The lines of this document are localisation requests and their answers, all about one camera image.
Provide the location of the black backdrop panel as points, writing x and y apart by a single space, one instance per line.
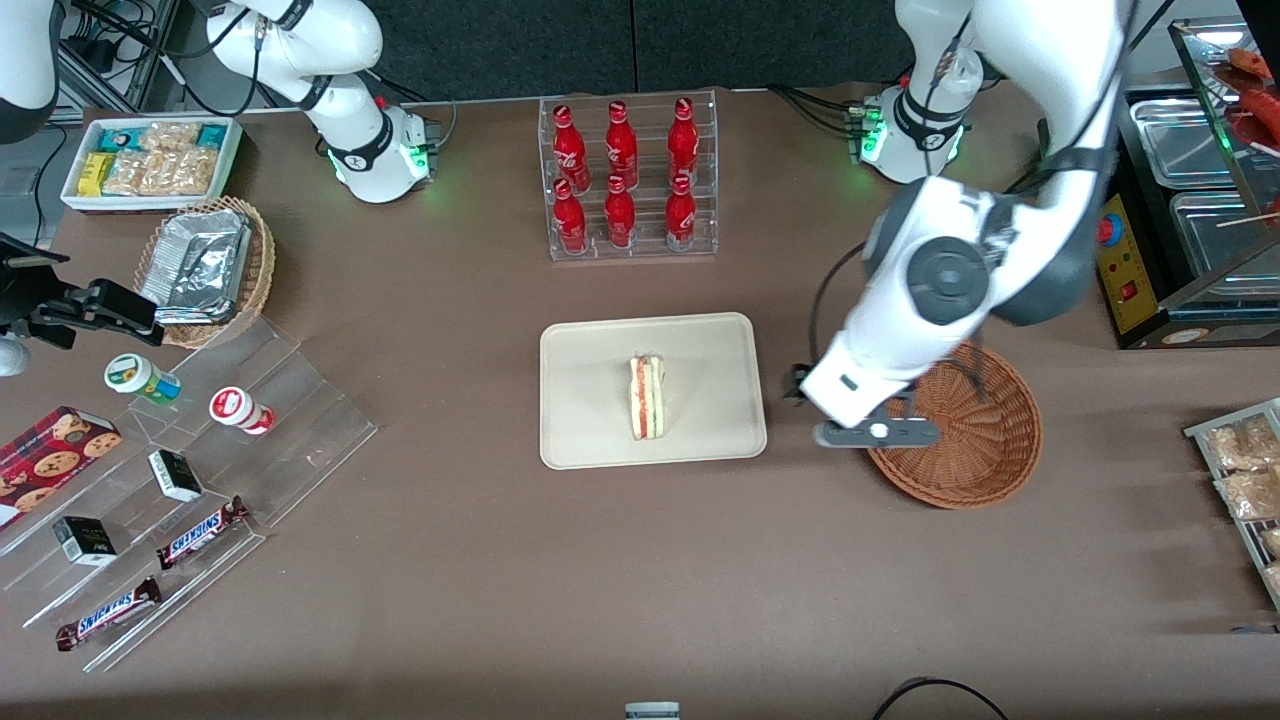
500 45
760 40

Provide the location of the clear acrylic bottle rack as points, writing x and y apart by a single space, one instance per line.
650 215

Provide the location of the teal snack pack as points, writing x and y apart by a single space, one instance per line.
118 138
212 135

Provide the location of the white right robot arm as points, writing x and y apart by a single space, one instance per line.
350 110

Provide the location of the red lid yogurt cup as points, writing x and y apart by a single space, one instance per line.
235 408

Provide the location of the clear acrylic step display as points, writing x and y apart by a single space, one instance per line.
300 420

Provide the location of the clear bag of fried snacks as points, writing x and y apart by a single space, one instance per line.
1245 445
1255 495
1275 578
1272 542

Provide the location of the triangular sandwich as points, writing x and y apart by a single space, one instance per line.
647 398

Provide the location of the green lid yogurt cup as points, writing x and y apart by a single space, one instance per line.
135 375

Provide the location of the steel warmer pan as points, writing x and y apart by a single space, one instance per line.
1185 145
1215 235

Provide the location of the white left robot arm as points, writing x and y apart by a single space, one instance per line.
940 270

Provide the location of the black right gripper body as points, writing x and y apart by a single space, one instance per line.
22 292

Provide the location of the red cookie box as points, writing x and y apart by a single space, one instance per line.
50 460

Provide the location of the brown wicker basket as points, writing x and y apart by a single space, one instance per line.
985 460

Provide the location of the red cola bottle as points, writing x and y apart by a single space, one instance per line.
620 218
570 222
570 150
683 145
681 218
622 148

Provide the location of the cream plastic tray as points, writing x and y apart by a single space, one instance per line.
590 400

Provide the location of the brown Snickers bar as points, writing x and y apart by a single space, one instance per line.
200 533
108 613

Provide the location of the light wicker basket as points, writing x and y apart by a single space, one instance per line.
258 270

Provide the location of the grey white edge object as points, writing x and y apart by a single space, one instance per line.
652 711

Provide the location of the aluminium frame rack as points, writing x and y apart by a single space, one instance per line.
120 60

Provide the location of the silver foil pack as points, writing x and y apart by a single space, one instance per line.
195 265

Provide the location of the yellow snack pack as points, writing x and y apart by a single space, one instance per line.
95 175

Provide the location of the white plastic snack bin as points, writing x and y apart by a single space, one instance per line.
225 170

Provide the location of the red sausage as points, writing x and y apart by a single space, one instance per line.
1252 63
1265 115

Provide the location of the black hot food warmer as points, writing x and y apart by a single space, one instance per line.
1130 290

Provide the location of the small black box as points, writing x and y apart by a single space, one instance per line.
85 540
175 475

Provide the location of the clear rice cracker bag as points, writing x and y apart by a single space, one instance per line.
188 172
130 173
170 136

